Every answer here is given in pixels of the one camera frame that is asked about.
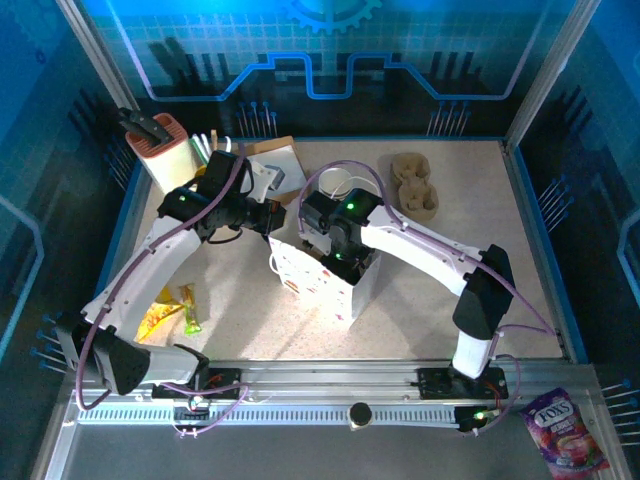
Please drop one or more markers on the white printed paper gift bag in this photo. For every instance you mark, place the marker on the white printed paper gift bag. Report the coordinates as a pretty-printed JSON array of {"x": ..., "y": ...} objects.
[{"x": 320, "y": 285}]

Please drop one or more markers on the stack of pulp cup carriers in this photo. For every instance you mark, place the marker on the stack of pulp cup carriers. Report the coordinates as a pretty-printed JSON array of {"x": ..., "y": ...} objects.
[{"x": 415, "y": 200}]

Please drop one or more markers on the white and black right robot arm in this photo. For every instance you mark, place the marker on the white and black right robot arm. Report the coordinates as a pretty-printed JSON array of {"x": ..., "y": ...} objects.
[{"x": 425, "y": 250}]

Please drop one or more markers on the white paper napkins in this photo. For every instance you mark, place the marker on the white paper napkins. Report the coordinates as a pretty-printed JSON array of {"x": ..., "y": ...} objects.
[{"x": 295, "y": 172}]

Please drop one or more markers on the green wrapped straw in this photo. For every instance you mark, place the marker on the green wrapped straw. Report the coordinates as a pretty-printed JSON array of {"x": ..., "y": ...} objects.
[{"x": 200, "y": 151}]

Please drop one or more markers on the brown cardboard napkin box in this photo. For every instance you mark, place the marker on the brown cardboard napkin box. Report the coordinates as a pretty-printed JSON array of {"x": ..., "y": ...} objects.
[{"x": 272, "y": 145}]

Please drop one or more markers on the wooden stirrer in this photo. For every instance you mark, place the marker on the wooden stirrer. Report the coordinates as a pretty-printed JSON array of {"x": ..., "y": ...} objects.
[{"x": 214, "y": 140}]

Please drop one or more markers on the white knife block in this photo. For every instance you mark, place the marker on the white knife block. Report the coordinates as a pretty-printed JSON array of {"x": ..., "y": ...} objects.
[{"x": 160, "y": 160}]

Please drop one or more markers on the yellow snack packet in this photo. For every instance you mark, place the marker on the yellow snack packet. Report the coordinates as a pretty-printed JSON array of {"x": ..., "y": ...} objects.
[{"x": 155, "y": 317}]

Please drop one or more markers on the black round knob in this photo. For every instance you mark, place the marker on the black round knob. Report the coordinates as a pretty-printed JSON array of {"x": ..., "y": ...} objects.
[{"x": 360, "y": 412}]

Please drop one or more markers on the small black controller box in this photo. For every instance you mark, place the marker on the small black controller box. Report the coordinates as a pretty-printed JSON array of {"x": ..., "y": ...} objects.
[
  {"x": 472, "y": 419},
  {"x": 198, "y": 404}
]

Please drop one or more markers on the purple Fox's candy bag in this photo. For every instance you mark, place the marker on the purple Fox's candy bag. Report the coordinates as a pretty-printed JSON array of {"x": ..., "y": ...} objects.
[{"x": 560, "y": 430}]

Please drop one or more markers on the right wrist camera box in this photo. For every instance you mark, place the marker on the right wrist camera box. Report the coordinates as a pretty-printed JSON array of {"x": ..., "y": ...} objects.
[{"x": 311, "y": 237}]

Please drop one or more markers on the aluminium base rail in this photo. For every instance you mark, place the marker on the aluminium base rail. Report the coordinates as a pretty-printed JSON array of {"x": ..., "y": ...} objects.
[{"x": 325, "y": 380}]

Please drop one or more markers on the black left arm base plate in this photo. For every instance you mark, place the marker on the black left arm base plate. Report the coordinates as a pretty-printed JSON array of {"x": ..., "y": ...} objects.
[{"x": 225, "y": 385}]

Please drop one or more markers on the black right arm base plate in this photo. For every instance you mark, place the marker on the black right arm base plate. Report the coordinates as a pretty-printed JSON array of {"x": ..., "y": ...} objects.
[{"x": 435, "y": 385}]

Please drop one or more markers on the aluminium frame post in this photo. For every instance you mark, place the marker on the aluminium frame post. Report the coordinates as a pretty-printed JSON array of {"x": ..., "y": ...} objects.
[
  {"x": 95, "y": 55},
  {"x": 550, "y": 70}
]

